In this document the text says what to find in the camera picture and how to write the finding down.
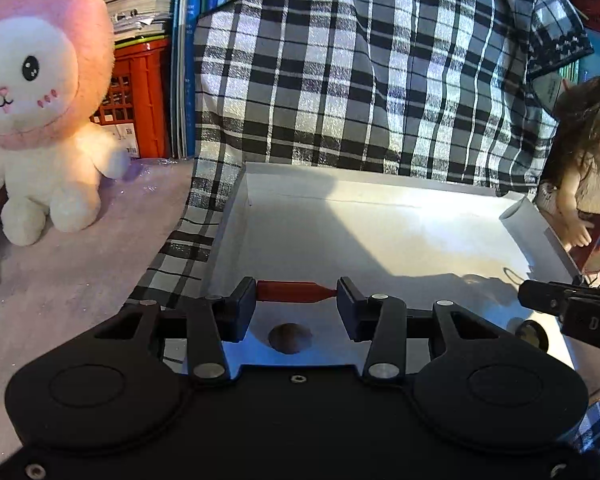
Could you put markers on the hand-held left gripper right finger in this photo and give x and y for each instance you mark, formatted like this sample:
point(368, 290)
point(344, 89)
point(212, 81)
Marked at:
point(347, 310)

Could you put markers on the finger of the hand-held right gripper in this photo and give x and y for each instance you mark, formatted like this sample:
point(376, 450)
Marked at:
point(542, 297)

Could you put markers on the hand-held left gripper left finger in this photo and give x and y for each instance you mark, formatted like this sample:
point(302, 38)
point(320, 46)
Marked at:
point(242, 310)

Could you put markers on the small black round lid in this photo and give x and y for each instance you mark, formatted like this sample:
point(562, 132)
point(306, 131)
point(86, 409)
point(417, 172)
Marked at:
point(531, 336)

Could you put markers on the red cone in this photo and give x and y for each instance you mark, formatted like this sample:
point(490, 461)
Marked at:
point(292, 291)

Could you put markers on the brown round nut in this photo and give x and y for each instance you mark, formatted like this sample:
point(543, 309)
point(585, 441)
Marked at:
point(290, 338)

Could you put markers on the white cardboard box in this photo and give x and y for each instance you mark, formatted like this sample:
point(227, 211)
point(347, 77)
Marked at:
point(380, 230)

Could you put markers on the black binder clip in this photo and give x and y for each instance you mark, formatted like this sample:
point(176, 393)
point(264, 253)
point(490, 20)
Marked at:
point(596, 279)

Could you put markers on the long-haired brown doll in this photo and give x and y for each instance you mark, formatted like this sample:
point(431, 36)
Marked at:
point(585, 160)

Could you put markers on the pale pink table cover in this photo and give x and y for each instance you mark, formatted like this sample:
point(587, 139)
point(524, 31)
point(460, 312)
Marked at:
point(80, 280)

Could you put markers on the red plastic crate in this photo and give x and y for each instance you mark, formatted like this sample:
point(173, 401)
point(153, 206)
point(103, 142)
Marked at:
point(140, 100)

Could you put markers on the black white plaid cloth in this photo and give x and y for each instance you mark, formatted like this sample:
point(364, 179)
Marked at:
point(355, 60)

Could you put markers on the blue upright folders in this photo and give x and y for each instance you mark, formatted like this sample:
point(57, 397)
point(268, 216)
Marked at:
point(185, 60)

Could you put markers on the pink white rabbit plush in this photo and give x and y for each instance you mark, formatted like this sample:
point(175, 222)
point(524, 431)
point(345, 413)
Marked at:
point(45, 85)

